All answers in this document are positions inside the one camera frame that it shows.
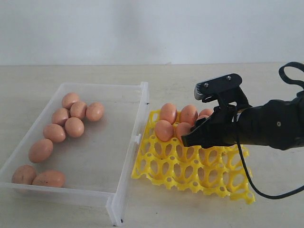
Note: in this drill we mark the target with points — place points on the brown egg front bin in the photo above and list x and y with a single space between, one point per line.
50 178

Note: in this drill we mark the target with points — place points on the clear plastic tray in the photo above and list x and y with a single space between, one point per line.
98 165

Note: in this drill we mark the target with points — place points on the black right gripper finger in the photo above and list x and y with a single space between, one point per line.
196 136

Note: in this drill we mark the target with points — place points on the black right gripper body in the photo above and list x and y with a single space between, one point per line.
275 124

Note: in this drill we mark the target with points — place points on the brown egg packed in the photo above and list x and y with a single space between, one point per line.
168 112
189 114

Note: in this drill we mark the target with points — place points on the brown egg fourth row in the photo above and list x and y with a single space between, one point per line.
40 150
202 117

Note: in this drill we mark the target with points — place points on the brown egg third row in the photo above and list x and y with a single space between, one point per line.
54 132
182 129

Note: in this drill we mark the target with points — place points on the brown egg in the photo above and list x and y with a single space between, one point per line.
206 112
78 110
94 111
69 99
164 130
24 174

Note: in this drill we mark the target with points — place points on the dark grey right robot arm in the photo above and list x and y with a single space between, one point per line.
300 118

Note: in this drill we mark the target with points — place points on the yellow plastic egg tray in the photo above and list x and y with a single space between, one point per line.
213 171

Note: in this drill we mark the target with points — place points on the brown egg second row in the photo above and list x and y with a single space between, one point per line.
74 127
60 116

